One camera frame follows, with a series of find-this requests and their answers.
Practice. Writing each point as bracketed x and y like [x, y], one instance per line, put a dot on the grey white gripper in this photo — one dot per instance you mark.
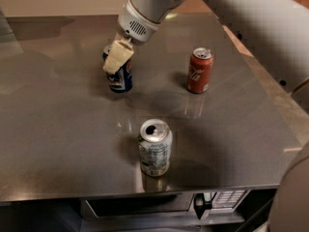
[136, 24]

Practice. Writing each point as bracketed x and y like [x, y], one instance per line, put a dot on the red Coca-Cola can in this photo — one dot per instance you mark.
[199, 72]

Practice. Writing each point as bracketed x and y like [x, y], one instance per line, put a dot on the microwave oven under table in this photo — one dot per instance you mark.
[199, 205]

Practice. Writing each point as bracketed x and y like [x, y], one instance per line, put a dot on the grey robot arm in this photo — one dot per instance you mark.
[275, 31]

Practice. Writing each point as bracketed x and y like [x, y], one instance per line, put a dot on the silver green soda can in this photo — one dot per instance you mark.
[155, 143]

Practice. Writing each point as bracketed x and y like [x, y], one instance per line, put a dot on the blue Pepsi can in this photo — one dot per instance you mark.
[121, 81]

